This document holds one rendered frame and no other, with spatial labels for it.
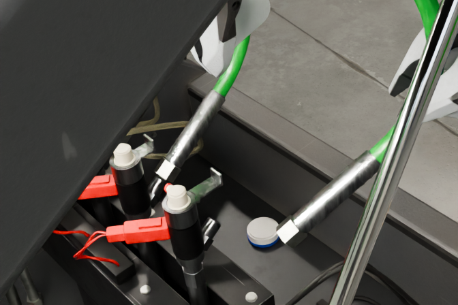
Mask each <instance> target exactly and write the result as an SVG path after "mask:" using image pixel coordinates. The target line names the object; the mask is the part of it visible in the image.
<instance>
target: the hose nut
mask: <svg viewBox="0 0 458 305"><path fill-rule="evenodd" d="M276 232H277V234H278V235H279V237H280V238H281V240H282V241H283V242H284V243H285V244H287V245H288V246H290V247H291V248H295V247H296V246H297V245H298V244H299V243H301V242H302V241H303V240H304V239H305V238H306V237H307V233H303V232H302V231H301V230H300V229H299V228H298V227H297V226H296V225H295V224H294V222H293V220H292V215H289V216H288V217H287V218H286V219H285V220H283V221H282V222H281V223H280V224H279V225H278V226H277V227H276Z"/></svg>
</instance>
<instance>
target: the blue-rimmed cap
mask: <svg viewBox="0 0 458 305"><path fill-rule="evenodd" d="M277 226H278V223H277V222H276V221H275V220H273V219H271V218H268V217H260V218H257V219H254V220H253V221H252V222H250V223H249V225H248V226H247V238H248V240H249V242H250V243H251V244H252V245H254V246H257V247H260V248H265V247H269V246H272V245H274V244H275V243H276V242H277V241H278V240H279V235H278V234H277V232H276V227H277Z"/></svg>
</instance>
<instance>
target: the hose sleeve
mask: <svg viewBox="0 0 458 305"><path fill-rule="evenodd" d="M379 167H380V162H379V161H378V160H377V159H376V158H375V157H374V156H373V155H372V154H371V153H370V151H369V150H366V151H365V152H364V153H363V154H361V155H360V156H359V157H358V158H356V159H355V160H354V161H353V162H352V163H351V164H350V165H348V166H347V167H346V168H345V170H343V171H342V172H341V173H340V174H339V175H338V176H336V177H335V178H334V179H333V180H332V181H330V182H329V183H328V184H327V185H326V186H325V187H324V188H323V189H322V190H321V191H320V192H318V193H317V194H316V195H315V196H314V197H312V198H311V199H310V200H309V201H308V202H307V203H306V204H304V205H303V206H302V208H300V209H299V210H298V211H297V212H296V213H295V214H293V215H292V220H293V222H294V224H295V225H296V226H297V227H298V228H299V229H300V230H301V231H302V232H303V233H309V232H310V231H311V230H312V229H313V228H314V227H315V226H316V225H319V224H320V223H321V221H322V220H323V219H324V218H326V217H327V216H328V215H329V214H330V213H332V211H334V209H336V208H337V207H338V206H339V205H340V204H341V203H343V202H344V201H345V200H346V199H347V198H349V197H350V196H351V194H353V193H354V192H355V191H356V190H357V189H359V188H360V187H361V186H363V185H364V184H365V183H366V182H367V181H368V180H369V179H371V178H372V177H373V175H374V174H376V173H377V172H378V169H379Z"/></svg>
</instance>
